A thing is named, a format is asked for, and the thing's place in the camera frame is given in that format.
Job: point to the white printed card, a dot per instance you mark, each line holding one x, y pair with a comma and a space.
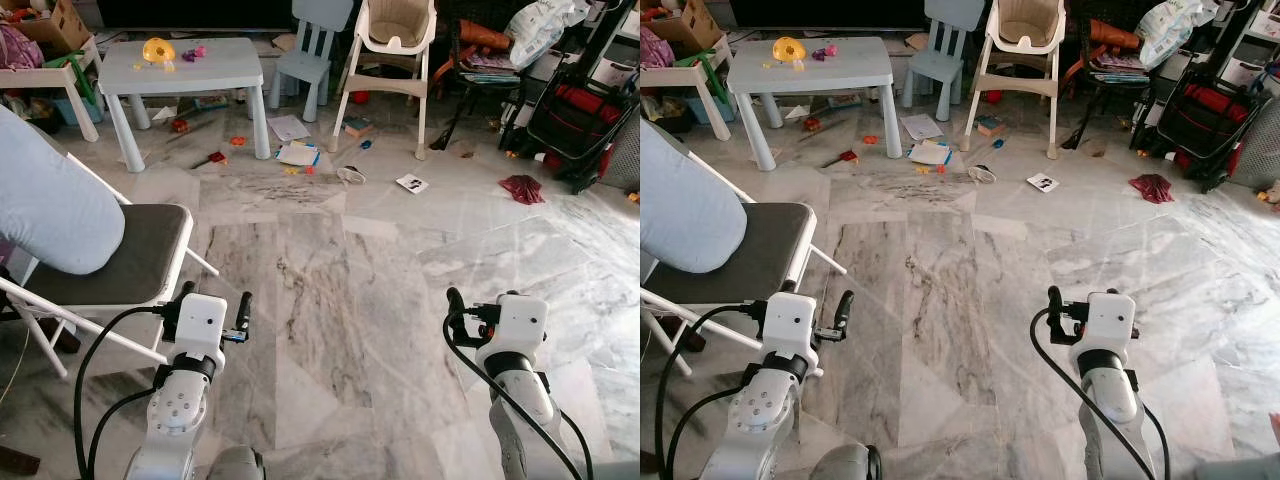
1043, 182
412, 183

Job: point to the pink purple toy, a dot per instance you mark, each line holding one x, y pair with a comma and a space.
195, 52
824, 52

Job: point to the white folding chair dark seat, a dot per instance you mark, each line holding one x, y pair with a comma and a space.
120, 255
750, 255

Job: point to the white colourful book stack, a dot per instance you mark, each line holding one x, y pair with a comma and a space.
928, 153
297, 154

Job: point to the white baby high chair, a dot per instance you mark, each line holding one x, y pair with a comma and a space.
385, 88
1015, 88

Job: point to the brown cardboard box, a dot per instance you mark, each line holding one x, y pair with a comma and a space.
695, 25
60, 25

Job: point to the light blue cushion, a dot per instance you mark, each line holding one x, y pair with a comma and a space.
690, 205
50, 200

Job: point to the beige side table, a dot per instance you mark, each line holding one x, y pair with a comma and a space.
675, 78
40, 78

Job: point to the white paper sheet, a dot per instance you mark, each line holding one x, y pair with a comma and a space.
288, 128
920, 127

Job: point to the dark red crumpled cloth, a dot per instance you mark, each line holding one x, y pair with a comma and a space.
1152, 188
522, 190

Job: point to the red floor toy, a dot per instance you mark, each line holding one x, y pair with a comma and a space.
845, 158
215, 159

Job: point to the black red stroller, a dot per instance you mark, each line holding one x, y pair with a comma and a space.
1210, 110
580, 110

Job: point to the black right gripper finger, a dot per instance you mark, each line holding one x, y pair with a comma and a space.
455, 305
1054, 302

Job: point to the pink patterned cloth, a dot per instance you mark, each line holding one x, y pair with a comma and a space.
18, 48
655, 48

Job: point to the silver robot left leg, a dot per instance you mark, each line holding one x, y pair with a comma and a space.
845, 465
230, 465

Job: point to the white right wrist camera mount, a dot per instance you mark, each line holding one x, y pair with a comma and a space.
515, 325
1105, 325

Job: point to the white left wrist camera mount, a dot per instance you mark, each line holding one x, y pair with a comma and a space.
790, 325
202, 325

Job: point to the white printed plastic bag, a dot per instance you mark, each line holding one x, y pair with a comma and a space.
1170, 35
540, 35

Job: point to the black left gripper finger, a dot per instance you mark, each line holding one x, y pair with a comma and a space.
845, 312
243, 312
755, 318
170, 318

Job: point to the yellow round toy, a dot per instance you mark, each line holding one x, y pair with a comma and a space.
158, 50
788, 49

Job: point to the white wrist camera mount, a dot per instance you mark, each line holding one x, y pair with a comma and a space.
515, 325
1105, 325
790, 325
202, 325

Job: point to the small dark book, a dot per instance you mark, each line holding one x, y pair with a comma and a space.
358, 128
990, 127

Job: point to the pale grey children's table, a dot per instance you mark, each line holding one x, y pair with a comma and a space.
190, 75
815, 72

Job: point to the light blue children's chair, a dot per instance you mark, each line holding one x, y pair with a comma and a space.
935, 65
305, 65

